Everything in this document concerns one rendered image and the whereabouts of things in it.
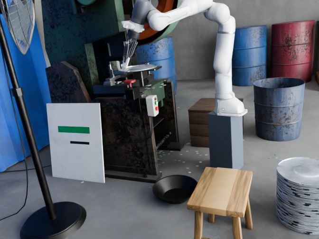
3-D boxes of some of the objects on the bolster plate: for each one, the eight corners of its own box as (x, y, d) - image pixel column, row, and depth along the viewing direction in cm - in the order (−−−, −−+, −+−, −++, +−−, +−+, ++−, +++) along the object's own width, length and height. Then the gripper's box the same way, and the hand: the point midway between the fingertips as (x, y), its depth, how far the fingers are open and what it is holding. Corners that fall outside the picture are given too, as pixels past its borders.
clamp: (122, 81, 212) (120, 67, 209) (110, 86, 198) (108, 71, 195) (116, 81, 215) (113, 68, 211) (103, 86, 200) (101, 72, 197)
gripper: (135, 33, 162) (124, 71, 173) (145, 32, 173) (134, 68, 184) (124, 28, 164) (114, 66, 174) (134, 28, 175) (124, 63, 186)
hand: (126, 62), depth 178 cm, fingers closed
